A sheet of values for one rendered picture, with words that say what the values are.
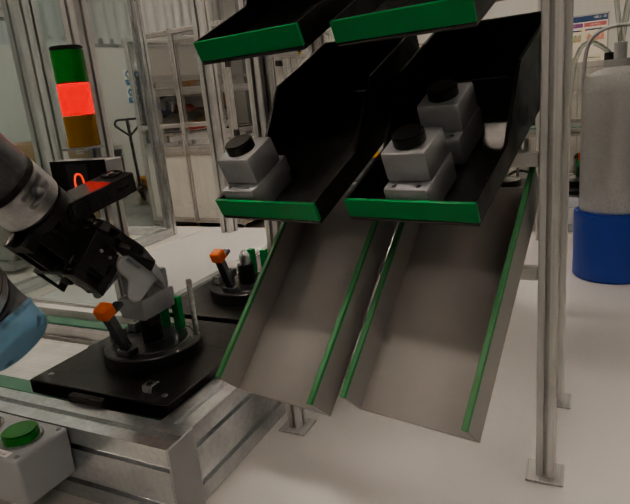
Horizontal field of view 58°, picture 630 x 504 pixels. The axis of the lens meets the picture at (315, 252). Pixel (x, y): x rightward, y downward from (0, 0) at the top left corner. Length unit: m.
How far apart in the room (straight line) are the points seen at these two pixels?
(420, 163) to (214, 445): 0.42
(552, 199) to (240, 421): 0.46
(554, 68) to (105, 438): 0.61
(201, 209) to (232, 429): 5.67
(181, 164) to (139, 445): 5.83
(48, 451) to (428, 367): 0.44
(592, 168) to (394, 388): 0.84
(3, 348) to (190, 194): 5.89
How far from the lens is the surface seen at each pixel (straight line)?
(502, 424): 0.84
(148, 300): 0.82
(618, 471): 0.78
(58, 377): 0.87
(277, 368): 0.66
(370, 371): 0.62
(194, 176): 6.34
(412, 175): 0.52
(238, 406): 0.77
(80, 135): 1.00
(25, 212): 0.67
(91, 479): 0.78
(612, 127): 1.31
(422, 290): 0.64
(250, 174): 0.59
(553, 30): 0.61
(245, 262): 1.03
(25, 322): 0.58
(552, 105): 0.61
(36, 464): 0.74
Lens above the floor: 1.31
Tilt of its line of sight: 15 degrees down
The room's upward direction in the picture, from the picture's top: 5 degrees counter-clockwise
